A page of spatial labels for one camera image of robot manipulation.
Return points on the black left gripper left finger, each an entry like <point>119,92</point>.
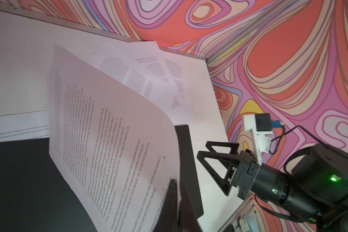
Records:
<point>168,221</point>

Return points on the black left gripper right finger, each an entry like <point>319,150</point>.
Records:
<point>187,221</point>

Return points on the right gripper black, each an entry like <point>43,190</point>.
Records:
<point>228,170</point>

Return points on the red folder black inside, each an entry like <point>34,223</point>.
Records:
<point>34,197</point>

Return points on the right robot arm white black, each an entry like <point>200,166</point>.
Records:
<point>314,191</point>

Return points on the printed paper sheet under folder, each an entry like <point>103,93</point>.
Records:
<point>24,126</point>

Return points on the light blue bar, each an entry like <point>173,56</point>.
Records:
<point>246,223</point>

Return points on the printed paper sheet far stack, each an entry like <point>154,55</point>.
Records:
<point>140,66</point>

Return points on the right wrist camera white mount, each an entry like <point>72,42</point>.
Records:
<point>261,128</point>

